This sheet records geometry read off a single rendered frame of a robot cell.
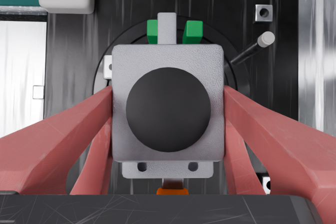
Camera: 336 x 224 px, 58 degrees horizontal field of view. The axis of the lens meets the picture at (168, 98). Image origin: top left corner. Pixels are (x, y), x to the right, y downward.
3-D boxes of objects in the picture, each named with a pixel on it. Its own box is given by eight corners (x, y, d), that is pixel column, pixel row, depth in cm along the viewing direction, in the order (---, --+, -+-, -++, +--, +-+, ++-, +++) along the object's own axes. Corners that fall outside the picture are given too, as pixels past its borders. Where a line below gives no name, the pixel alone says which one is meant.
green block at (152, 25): (163, 50, 27) (163, 36, 22) (150, 49, 27) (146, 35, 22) (164, 36, 27) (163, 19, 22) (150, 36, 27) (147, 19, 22)
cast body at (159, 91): (205, 168, 17) (233, 202, 10) (128, 168, 17) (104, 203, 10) (204, 23, 18) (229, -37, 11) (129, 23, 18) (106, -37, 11)
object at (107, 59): (123, 81, 26) (120, 79, 25) (106, 80, 26) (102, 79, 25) (124, 58, 26) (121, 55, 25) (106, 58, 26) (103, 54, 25)
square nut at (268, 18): (269, 24, 29) (272, 21, 28) (252, 24, 29) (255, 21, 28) (269, 8, 29) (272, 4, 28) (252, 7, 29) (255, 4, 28)
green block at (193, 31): (195, 50, 27) (202, 37, 22) (182, 50, 27) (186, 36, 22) (196, 37, 27) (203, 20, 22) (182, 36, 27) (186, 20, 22)
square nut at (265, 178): (275, 191, 28) (279, 194, 27) (258, 191, 28) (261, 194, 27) (275, 174, 28) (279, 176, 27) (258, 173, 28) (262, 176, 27)
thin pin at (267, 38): (240, 65, 27) (275, 44, 18) (230, 65, 27) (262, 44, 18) (240, 56, 27) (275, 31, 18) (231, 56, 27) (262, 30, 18)
